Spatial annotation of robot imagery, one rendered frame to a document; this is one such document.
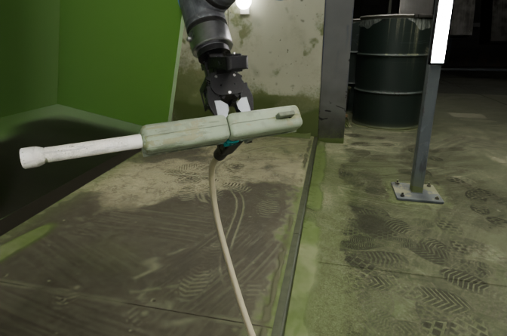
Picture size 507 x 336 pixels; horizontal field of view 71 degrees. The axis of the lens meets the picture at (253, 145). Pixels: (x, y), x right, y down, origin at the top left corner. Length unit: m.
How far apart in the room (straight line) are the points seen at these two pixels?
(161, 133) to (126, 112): 0.45
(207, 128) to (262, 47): 1.93
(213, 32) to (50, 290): 0.84
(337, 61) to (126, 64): 1.70
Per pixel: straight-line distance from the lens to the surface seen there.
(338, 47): 2.49
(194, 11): 0.80
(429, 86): 1.73
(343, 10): 2.50
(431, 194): 1.88
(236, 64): 0.67
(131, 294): 1.10
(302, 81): 2.51
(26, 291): 1.23
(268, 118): 0.68
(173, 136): 0.62
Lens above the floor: 0.71
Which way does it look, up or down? 17 degrees down
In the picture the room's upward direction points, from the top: straight up
